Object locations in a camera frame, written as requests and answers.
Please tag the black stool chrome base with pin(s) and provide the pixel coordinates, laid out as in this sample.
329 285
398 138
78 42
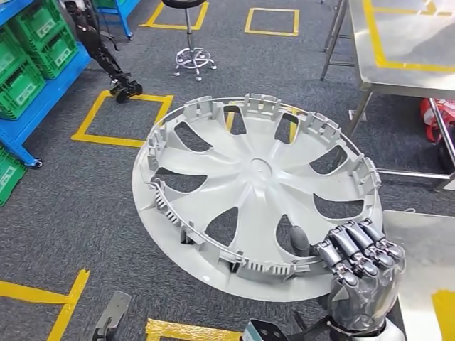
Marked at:
183 3

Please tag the yellow table tape marking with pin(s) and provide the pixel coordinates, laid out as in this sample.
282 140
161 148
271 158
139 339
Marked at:
444 315
377 42

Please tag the red plastic bag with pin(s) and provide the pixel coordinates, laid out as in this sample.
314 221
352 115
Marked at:
431 122

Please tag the stainless steel table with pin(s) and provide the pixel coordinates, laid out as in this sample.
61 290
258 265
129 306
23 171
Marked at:
409 37

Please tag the grey plastic wheel hubcap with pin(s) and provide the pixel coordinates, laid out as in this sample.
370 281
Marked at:
255 188

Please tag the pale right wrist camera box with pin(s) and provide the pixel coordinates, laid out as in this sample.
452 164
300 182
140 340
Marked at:
259 332

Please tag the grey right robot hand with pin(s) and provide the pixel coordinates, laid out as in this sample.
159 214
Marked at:
362 301

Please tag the metal floor outlet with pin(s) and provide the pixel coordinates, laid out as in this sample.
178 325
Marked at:
350 114

